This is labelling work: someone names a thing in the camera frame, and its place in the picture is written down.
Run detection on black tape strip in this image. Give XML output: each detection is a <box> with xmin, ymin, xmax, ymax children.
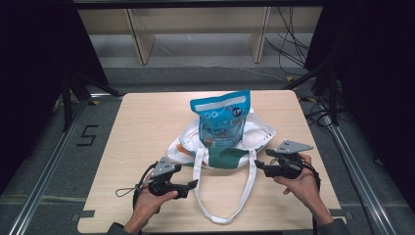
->
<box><xmin>70</xmin><ymin>210</ymin><xmax>96</xmax><ymax>223</ymax></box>
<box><xmin>330</xmin><ymin>209</ymin><xmax>354</xmax><ymax>220</ymax></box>

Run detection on dark curtain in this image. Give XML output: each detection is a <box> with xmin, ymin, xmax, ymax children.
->
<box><xmin>0</xmin><ymin>0</ymin><xmax>110</xmax><ymax>194</ymax></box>
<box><xmin>304</xmin><ymin>0</ymin><xmax>415</xmax><ymax>208</ymax></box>

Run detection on thin grey cord loop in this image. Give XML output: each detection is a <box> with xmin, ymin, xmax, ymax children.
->
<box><xmin>115</xmin><ymin>185</ymin><xmax>145</xmax><ymax>198</ymax></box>

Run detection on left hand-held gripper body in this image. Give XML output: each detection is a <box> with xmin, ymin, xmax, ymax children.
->
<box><xmin>148</xmin><ymin>156</ymin><xmax>191</xmax><ymax>200</ymax></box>

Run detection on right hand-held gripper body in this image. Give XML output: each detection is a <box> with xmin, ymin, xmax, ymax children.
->
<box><xmin>263</xmin><ymin>140</ymin><xmax>313</xmax><ymax>180</ymax></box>

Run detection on person's left hand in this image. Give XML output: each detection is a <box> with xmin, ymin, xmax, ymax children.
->
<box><xmin>130</xmin><ymin>188</ymin><xmax>179</xmax><ymax>227</ymax></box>

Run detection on aluminium floor rail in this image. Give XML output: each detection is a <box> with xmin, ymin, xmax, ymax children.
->
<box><xmin>321</xmin><ymin>114</ymin><xmax>398</xmax><ymax>235</ymax></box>
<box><xmin>7</xmin><ymin>93</ymin><xmax>125</xmax><ymax>235</ymax></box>

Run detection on blue snack pouch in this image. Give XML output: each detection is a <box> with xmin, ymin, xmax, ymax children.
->
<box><xmin>189</xmin><ymin>89</ymin><xmax>253</xmax><ymax>149</ymax></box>

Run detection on white tote bag coloured blobs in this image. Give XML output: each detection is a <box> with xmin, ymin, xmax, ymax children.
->
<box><xmin>165</xmin><ymin>108</ymin><xmax>278</xmax><ymax>226</ymax></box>

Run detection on thin white floor cable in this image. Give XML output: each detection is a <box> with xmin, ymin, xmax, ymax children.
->
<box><xmin>221</xmin><ymin>65</ymin><xmax>289</xmax><ymax>83</ymax></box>

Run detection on black wrist strap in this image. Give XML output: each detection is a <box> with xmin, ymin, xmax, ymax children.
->
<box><xmin>131</xmin><ymin>161</ymin><xmax>160</xmax><ymax>211</ymax></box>
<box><xmin>301</xmin><ymin>161</ymin><xmax>323</xmax><ymax>193</ymax></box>

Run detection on black metal stand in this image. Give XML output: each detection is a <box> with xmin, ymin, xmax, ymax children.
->
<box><xmin>281</xmin><ymin>48</ymin><xmax>341</xmax><ymax>126</ymax></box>
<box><xmin>61</xmin><ymin>70</ymin><xmax>123</xmax><ymax>132</ymax></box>

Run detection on bundle of black hanging cables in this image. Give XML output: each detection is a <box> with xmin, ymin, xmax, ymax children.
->
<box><xmin>263</xmin><ymin>6</ymin><xmax>311</xmax><ymax>76</ymax></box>

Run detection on person's right hand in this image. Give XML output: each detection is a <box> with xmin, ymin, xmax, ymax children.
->
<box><xmin>273</xmin><ymin>153</ymin><xmax>323</xmax><ymax>213</ymax></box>

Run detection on tangle of black floor cables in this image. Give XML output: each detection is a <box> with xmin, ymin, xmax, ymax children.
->
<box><xmin>299</xmin><ymin>96</ymin><xmax>335</xmax><ymax>129</ymax></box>

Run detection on light wooden shelf unit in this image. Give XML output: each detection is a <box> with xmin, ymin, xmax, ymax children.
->
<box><xmin>77</xmin><ymin>6</ymin><xmax>324</xmax><ymax>66</ymax></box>

